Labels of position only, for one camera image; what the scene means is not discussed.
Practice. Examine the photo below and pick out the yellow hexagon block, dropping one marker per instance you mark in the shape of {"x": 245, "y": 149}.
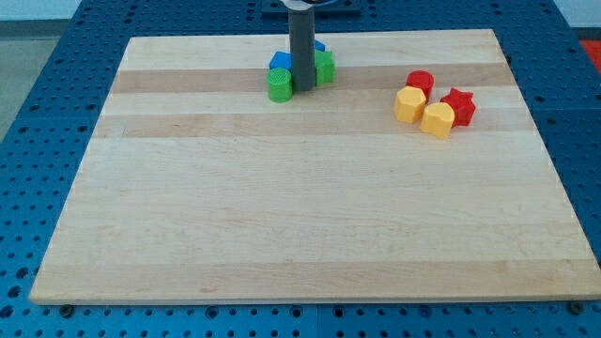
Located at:
{"x": 409, "y": 104}

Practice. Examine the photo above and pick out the green cylinder block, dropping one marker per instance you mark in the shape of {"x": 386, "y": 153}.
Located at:
{"x": 279, "y": 81}

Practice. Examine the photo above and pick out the light wooden board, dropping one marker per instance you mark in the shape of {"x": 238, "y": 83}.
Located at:
{"x": 195, "y": 188}

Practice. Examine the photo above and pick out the green star block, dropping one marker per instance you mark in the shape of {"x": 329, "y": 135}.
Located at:
{"x": 325, "y": 67}

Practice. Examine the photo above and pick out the blue block left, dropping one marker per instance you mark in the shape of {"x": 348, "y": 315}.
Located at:
{"x": 281, "y": 60}

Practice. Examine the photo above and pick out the blue block behind stylus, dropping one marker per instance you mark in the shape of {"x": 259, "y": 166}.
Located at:
{"x": 320, "y": 46}

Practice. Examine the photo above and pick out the yellow heart block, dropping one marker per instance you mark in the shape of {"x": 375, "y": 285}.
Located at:
{"x": 438, "y": 119}

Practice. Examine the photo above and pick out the red cylinder block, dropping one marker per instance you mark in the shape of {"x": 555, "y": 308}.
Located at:
{"x": 423, "y": 80}

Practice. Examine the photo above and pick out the red star block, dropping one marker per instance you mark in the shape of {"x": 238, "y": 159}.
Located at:
{"x": 462, "y": 104}

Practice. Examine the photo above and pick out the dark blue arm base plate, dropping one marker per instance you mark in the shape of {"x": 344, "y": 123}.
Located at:
{"x": 275, "y": 8}

